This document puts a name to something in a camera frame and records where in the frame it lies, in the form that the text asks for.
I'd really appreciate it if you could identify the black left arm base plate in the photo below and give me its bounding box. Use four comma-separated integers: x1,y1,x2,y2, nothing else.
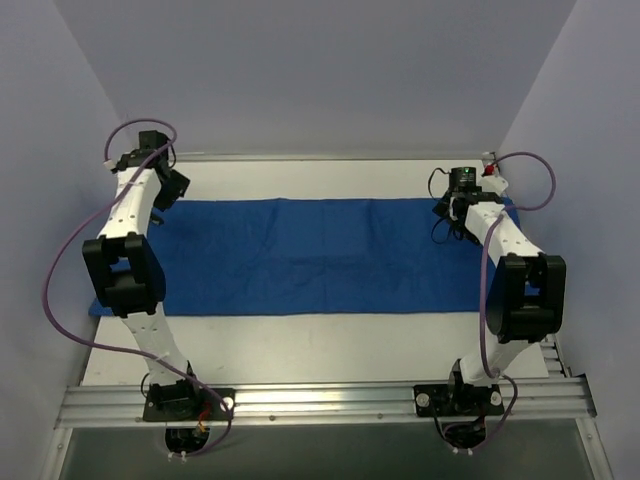
142,383,229,423

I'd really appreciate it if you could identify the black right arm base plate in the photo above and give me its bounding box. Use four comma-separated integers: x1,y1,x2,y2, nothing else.
413,383,505,418

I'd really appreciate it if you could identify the aluminium back rail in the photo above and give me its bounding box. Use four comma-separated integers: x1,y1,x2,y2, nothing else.
177,152,495,162

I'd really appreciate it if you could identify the blue surgical drape cloth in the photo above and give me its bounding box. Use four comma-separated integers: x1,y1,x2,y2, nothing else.
87,197,524,319

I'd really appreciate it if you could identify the aluminium front rail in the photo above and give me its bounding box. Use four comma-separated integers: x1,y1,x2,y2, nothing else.
56,377,597,428

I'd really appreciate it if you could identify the thin black cable loop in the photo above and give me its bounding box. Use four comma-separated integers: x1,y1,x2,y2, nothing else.
428,168,466,245

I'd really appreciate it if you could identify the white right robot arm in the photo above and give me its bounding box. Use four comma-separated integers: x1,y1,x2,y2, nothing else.
433,166,567,413

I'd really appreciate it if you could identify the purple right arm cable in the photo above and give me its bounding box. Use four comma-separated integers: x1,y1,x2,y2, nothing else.
442,150,559,450

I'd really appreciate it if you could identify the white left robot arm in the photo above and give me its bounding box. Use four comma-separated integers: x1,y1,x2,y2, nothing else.
82,130,202,419

